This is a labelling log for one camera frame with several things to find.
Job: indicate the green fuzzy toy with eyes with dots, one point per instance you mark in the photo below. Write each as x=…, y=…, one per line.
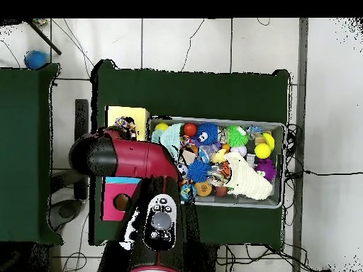
x=237, y=136

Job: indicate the blue spiky rubber ball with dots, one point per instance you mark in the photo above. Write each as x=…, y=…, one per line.
x=198, y=171

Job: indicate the globe print ball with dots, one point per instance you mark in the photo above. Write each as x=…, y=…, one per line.
x=189, y=192

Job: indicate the wooden box with three holes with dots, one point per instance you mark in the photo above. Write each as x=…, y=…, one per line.
x=140, y=113

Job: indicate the dark green table cloth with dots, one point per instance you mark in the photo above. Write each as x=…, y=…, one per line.
x=187, y=90
x=25, y=141

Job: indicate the multicolour confetti cloth toy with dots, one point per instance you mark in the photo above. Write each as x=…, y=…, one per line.
x=123, y=124

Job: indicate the yellow ball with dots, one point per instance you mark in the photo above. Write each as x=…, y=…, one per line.
x=262, y=151
x=161, y=127

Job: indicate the orange ball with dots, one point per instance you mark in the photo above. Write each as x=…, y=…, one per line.
x=190, y=130

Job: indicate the cream knitted cloth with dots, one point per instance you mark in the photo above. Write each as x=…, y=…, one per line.
x=247, y=180

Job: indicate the shallow clear mesh bin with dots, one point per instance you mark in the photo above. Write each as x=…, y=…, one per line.
x=244, y=203

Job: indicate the purple spiky toy with eyes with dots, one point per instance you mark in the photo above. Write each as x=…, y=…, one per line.
x=266, y=169

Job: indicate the mint green cloth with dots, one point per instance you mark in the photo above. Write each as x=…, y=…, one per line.
x=169, y=136

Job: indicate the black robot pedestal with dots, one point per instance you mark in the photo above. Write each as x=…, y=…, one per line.
x=204, y=259

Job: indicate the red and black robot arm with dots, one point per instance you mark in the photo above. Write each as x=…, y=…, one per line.
x=139, y=161

